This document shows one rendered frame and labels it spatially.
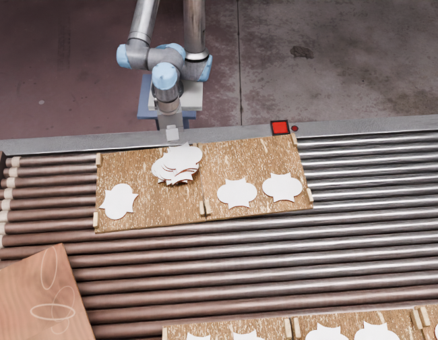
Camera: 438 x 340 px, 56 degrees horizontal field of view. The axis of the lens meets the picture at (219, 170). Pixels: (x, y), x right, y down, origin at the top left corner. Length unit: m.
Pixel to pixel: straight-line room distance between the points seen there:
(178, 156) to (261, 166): 0.34
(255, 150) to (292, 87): 1.61
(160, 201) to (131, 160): 0.23
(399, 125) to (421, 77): 1.70
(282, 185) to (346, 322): 0.53
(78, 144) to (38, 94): 1.63
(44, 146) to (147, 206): 0.55
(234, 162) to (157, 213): 0.37
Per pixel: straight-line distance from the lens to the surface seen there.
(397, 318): 1.55
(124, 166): 1.71
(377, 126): 1.94
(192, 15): 1.68
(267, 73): 3.34
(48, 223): 1.69
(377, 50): 3.74
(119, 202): 1.61
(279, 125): 1.81
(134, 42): 1.44
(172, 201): 1.59
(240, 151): 1.71
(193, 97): 1.94
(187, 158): 1.59
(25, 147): 1.92
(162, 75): 1.30
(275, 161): 1.69
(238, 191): 1.59
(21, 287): 1.49
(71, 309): 1.41
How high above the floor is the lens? 2.34
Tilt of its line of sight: 58 degrees down
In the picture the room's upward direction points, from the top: straight up
